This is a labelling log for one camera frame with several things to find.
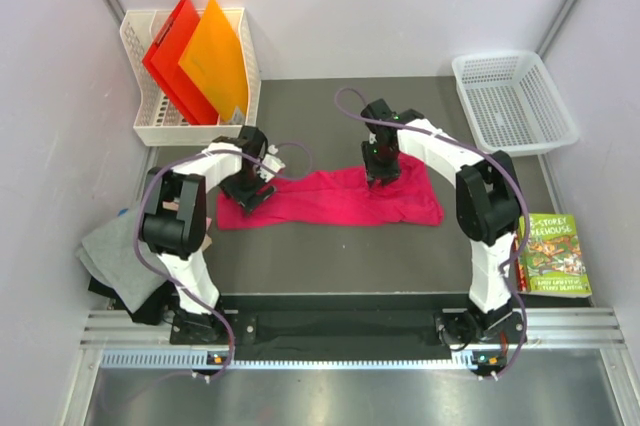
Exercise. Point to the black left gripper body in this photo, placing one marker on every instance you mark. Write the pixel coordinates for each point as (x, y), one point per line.
(242, 186)

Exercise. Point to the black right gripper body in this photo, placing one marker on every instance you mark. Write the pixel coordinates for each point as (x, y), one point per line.
(380, 164)

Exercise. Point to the pink red t shirt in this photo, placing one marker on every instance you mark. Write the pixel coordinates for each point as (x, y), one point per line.
(342, 198)

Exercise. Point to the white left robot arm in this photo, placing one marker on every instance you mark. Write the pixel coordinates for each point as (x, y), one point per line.
(172, 222)

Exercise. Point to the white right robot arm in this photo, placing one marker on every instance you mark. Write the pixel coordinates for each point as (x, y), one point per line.
(486, 205)

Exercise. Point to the brown folded cloth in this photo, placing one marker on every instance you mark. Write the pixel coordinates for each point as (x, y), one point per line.
(206, 242)

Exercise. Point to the white file organizer rack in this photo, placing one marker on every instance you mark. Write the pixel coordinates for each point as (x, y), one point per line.
(158, 123)

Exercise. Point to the orange plastic folder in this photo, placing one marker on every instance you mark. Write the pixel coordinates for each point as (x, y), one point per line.
(213, 60)

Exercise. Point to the white plastic mesh basket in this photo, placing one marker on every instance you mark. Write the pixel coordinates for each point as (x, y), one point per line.
(512, 104)

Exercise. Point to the grey folded t shirt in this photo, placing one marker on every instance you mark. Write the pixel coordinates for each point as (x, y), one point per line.
(108, 255)

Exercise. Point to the red plastic folder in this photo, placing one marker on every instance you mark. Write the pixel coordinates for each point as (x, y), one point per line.
(162, 62)

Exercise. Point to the green treehouse book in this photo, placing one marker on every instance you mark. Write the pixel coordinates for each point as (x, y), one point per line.
(551, 263)

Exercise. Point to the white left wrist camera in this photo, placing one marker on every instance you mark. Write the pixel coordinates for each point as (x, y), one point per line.
(271, 164)

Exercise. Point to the aluminium front rail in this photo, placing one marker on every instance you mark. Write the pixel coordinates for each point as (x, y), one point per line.
(123, 344)

